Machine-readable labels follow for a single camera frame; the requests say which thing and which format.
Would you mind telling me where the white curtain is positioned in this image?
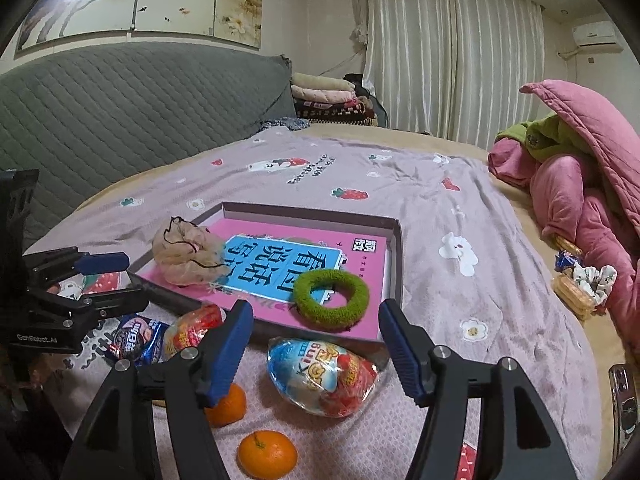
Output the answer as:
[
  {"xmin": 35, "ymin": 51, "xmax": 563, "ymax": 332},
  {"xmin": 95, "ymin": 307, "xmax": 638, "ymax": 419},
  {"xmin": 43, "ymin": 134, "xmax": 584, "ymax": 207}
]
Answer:
[{"xmin": 350, "ymin": 0, "xmax": 546, "ymax": 151}]

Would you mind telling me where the white air conditioner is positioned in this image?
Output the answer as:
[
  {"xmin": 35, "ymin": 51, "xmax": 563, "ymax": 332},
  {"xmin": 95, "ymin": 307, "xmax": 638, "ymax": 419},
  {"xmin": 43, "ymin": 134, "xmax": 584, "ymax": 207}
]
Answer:
[{"xmin": 571, "ymin": 22, "xmax": 623, "ymax": 53}]

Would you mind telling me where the egg-shaped toy packet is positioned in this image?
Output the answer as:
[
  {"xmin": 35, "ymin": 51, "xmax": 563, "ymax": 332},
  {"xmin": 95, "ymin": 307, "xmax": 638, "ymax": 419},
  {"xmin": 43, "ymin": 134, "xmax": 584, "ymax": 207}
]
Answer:
[{"xmin": 266, "ymin": 336, "xmax": 382, "ymax": 418}]

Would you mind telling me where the checkered folded blanket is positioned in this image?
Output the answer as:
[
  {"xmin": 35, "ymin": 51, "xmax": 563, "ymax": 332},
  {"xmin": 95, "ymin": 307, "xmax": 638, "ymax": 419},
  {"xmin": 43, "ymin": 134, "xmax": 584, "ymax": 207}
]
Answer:
[{"xmin": 295, "ymin": 100, "xmax": 378, "ymax": 127}]

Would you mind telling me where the smartphone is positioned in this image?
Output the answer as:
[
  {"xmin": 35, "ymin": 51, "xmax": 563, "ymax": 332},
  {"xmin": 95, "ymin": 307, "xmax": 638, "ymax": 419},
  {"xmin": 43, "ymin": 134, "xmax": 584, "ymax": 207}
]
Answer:
[{"xmin": 608, "ymin": 362, "xmax": 640, "ymax": 466}]

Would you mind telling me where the dark cloth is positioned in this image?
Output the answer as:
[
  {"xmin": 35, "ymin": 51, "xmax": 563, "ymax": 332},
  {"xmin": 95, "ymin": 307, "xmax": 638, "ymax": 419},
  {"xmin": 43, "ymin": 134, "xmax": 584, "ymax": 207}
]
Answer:
[{"xmin": 344, "ymin": 74, "xmax": 375, "ymax": 98}]

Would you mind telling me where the wicker basket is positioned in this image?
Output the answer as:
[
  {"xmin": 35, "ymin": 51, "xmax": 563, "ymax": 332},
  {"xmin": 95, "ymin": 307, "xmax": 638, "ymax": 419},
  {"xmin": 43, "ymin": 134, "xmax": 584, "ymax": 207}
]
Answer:
[{"xmin": 552, "ymin": 237, "xmax": 608, "ymax": 321}]

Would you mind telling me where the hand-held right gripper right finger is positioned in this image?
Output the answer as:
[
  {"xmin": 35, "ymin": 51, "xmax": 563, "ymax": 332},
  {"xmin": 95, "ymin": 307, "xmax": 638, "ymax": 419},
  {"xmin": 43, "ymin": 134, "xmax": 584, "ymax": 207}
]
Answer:
[{"xmin": 377, "ymin": 299, "xmax": 583, "ymax": 480}]

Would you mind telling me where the grey quilted headboard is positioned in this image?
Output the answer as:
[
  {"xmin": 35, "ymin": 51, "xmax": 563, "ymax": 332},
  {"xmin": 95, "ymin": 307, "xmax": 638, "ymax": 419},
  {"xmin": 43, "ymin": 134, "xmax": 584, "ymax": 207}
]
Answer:
[{"xmin": 0, "ymin": 42, "xmax": 296, "ymax": 256}]

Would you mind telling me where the orange mandarin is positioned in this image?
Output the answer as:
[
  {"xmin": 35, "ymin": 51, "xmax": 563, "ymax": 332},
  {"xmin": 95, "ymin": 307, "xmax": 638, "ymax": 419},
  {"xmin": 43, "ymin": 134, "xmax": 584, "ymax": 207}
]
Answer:
[
  {"xmin": 204, "ymin": 382, "xmax": 248, "ymax": 428},
  {"xmin": 237, "ymin": 430, "xmax": 299, "ymax": 480}
]

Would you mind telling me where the green garment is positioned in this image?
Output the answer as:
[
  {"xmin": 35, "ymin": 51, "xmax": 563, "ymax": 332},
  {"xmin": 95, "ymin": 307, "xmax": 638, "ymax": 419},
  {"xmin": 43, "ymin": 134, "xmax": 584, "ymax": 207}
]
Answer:
[{"xmin": 496, "ymin": 114, "xmax": 601, "ymax": 163}]

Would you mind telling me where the blue candy wrapper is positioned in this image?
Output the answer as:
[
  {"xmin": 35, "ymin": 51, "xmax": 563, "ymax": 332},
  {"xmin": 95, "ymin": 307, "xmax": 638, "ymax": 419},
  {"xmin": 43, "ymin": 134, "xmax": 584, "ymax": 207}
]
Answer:
[{"xmin": 555, "ymin": 250, "xmax": 583, "ymax": 273}]

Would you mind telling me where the green fuzzy ring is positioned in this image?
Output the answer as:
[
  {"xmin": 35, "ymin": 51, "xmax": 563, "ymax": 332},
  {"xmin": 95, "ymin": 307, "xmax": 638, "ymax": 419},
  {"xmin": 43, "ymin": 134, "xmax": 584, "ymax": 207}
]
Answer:
[{"xmin": 291, "ymin": 269, "xmax": 370, "ymax": 332}]

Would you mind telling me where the pink quilt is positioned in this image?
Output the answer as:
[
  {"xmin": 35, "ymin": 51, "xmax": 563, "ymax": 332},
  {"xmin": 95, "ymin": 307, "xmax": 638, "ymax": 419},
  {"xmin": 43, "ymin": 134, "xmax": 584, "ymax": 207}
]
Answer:
[{"xmin": 487, "ymin": 80, "xmax": 640, "ymax": 356}]

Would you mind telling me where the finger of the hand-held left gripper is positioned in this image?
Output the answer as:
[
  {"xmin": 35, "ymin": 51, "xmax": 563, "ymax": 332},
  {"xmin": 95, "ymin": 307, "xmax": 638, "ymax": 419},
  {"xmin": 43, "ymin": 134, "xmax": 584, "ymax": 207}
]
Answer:
[
  {"xmin": 30, "ymin": 284, "xmax": 151, "ymax": 326},
  {"xmin": 22, "ymin": 247, "xmax": 131, "ymax": 283}
]

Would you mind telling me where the blue cookie packet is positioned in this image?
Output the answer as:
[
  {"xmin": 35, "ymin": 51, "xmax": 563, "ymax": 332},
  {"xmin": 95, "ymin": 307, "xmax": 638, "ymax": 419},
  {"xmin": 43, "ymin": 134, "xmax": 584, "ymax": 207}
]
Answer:
[{"xmin": 107, "ymin": 314, "xmax": 171, "ymax": 365}]

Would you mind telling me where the blue-grey knit cloth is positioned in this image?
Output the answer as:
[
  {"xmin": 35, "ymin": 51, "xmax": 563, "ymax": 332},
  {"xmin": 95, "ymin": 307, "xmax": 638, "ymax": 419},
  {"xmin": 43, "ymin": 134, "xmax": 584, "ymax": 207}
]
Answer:
[{"xmin": 260, "ymin": 117, "xmax": 311, "ymax": 132}]

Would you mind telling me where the pink folded blanket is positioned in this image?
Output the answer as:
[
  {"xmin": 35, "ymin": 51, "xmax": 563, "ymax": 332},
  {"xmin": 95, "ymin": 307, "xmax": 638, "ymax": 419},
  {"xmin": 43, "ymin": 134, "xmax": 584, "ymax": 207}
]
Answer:
[{"xmin": 291, "ymin": 85, "xmax": 358, "ymax": 107}]

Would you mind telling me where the cream folded blanket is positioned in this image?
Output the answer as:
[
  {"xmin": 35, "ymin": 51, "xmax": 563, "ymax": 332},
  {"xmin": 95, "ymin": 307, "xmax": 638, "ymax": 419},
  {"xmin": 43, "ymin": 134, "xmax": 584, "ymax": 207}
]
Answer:
[{"xmin": 291, "ymin": 72, "xmax": 356, "ymax": 93}]

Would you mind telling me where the small red packet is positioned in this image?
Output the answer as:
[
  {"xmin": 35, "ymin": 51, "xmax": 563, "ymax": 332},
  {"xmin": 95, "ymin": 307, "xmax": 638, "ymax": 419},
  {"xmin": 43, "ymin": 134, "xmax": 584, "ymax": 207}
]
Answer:
[{"xmin": 457, "ymin": 441, "xmax": 481, "ymax": 480}]

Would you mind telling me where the red snack packet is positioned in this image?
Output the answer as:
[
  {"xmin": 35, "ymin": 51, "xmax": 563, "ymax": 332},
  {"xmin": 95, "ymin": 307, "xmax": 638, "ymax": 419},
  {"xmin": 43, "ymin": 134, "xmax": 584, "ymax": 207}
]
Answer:
[{"xmin": 162, "ymin": 304, "xmax": 228, "ymax": 361}]

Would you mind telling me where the white floral scrunchie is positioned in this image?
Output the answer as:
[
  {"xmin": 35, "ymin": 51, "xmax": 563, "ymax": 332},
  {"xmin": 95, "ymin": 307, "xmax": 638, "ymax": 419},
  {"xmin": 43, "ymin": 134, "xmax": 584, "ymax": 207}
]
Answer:
[{"xmin": 572, "ymin": 264, "xmax": 618, "ymax": 303}]

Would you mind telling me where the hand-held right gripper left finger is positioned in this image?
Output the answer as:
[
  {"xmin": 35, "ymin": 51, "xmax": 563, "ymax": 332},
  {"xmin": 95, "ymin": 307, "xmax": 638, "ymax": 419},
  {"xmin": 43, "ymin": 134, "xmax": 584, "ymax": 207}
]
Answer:
[{"xmin": 60, "ymin": 300, "xmax": 256, "ymax": 480}]

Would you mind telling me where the beige hair net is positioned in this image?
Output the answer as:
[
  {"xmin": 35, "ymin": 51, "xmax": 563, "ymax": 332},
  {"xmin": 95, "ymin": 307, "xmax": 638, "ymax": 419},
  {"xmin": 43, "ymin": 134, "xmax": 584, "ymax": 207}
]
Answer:
[{"xmin": 152, "ymin": 216, "xmax": 231, "ymax": 287}]

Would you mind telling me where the pink and blue book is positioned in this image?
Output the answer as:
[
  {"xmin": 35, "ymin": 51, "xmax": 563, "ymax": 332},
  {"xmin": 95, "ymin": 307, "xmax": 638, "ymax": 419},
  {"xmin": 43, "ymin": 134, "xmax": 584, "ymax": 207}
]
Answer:
[{"xmin": 135, "ymin": 217, "xmax": 391, "ymax": 341}]

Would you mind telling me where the shallow grey cardboard tray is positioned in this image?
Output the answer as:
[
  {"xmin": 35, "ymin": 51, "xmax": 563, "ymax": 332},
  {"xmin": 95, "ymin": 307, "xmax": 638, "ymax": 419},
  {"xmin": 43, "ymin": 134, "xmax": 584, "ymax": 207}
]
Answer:
[{"xmin": 127, "ymin": 201, "xmax": 405, "ymax": 346}]

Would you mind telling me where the floral wall painting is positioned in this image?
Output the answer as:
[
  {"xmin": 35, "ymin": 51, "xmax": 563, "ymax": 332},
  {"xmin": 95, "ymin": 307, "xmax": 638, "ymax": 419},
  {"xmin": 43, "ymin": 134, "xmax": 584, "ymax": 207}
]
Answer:
[{"xmin": 14, "ymin": 0, "xmax": 264, "ymax": 58}]

